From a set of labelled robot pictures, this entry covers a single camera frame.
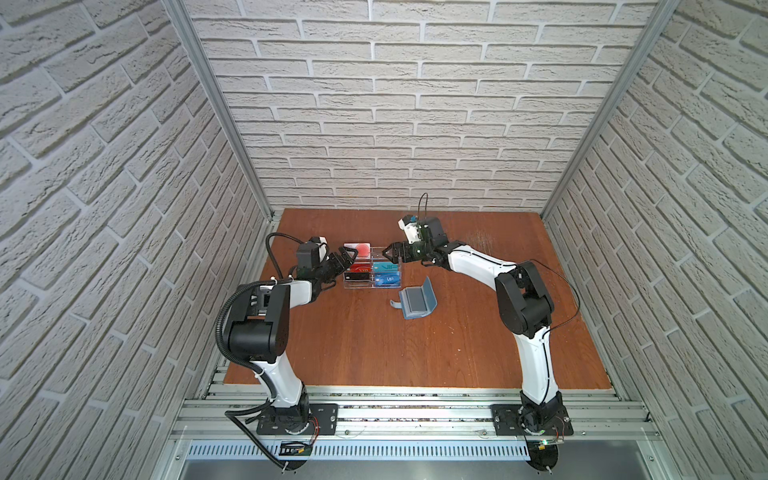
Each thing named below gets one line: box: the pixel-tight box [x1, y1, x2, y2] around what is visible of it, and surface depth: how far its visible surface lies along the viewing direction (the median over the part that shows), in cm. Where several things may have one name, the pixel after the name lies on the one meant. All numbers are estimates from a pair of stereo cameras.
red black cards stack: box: [344, 263, 371, 280], surface depth 99 cm
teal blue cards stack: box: [373, 262, 401, 287], surface depth 99 cm
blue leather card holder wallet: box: [390, 276, 438, 320], surface depth 94 cm
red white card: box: [343, 242, 371, 259], surface depth 98 cm
